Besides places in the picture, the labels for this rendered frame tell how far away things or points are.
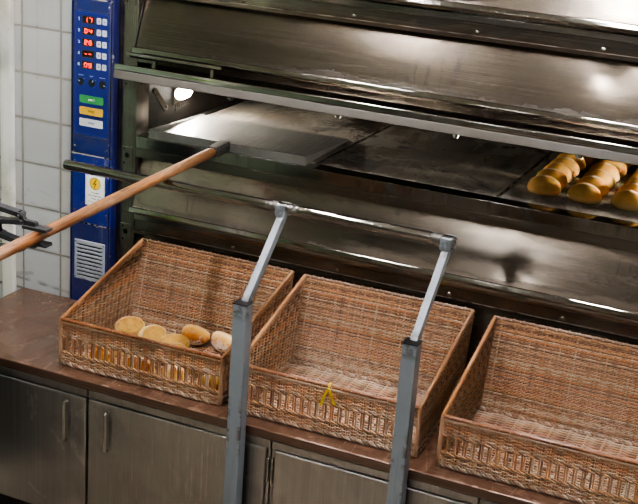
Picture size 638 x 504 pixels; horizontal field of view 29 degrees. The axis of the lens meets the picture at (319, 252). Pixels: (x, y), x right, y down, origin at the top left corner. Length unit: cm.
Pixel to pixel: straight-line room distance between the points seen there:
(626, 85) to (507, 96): 32
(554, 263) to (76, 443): 151
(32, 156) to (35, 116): 14
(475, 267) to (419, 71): 59
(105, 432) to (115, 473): 14
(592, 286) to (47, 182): 185
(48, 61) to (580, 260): 183
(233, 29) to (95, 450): 133
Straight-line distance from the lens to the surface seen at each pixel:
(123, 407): 374
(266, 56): 380
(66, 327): 380
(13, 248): 302
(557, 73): 353
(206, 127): 421
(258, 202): 348
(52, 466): 397
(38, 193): 436
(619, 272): 361
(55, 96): 423
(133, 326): 401
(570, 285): 363
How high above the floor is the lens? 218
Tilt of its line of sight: 19 degrees down
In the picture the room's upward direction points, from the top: 4 degrees clockwise
